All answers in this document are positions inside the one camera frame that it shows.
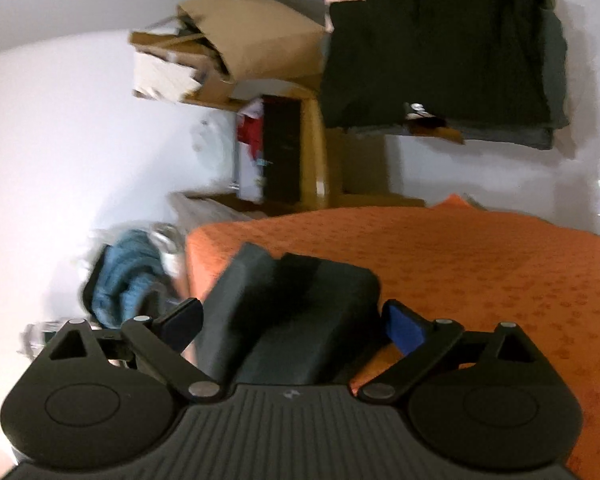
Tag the orange patterned table mat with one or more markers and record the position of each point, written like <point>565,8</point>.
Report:
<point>480,270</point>

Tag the wooden cabinet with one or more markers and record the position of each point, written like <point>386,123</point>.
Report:
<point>350,160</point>

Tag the brown cardboard box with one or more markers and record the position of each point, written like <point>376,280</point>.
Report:
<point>230,45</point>

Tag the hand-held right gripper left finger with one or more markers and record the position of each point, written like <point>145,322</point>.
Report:
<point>180,320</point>

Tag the black pants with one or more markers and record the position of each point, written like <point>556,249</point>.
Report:
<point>290,315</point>

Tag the red and white bag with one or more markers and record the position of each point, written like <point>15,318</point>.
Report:
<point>250,150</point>

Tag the blue knitted sweater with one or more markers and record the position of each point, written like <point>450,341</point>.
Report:
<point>127,280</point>

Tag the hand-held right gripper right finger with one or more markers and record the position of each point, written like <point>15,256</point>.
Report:
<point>402,325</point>

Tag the black knitted garment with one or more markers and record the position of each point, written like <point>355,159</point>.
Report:
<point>430,40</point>

